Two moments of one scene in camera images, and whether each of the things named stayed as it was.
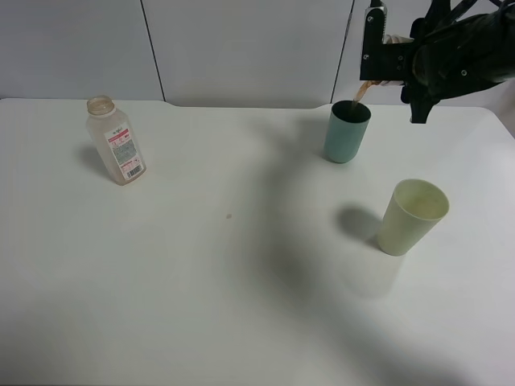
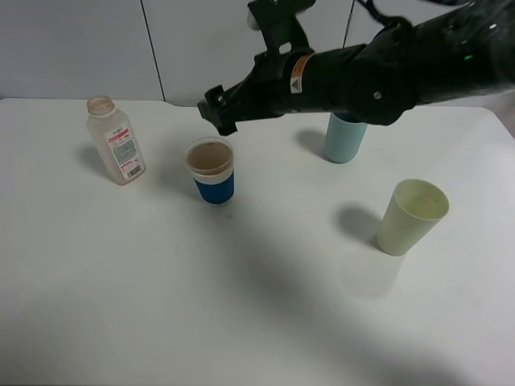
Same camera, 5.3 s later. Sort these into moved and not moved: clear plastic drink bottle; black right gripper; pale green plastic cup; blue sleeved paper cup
Moved: blue sleeved paper cup; black right gripper
Not moved: clear plastic drink bottle; pale green plastic cup
